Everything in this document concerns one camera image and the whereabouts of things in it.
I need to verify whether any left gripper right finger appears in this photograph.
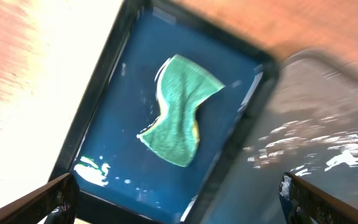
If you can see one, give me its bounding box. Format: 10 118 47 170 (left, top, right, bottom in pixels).
278 172 358 224

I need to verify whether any dark grey serving tray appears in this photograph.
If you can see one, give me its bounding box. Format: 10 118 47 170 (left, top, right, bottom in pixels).
203 50 358 223

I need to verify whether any green yellow sponge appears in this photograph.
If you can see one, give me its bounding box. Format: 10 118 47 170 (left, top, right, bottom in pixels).
137 54 225 167

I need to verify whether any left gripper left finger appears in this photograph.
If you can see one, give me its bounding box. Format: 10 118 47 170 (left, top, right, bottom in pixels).
0 173 80 224

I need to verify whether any dark blue water tray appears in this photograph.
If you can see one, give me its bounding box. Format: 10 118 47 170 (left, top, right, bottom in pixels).
51 1 280 223

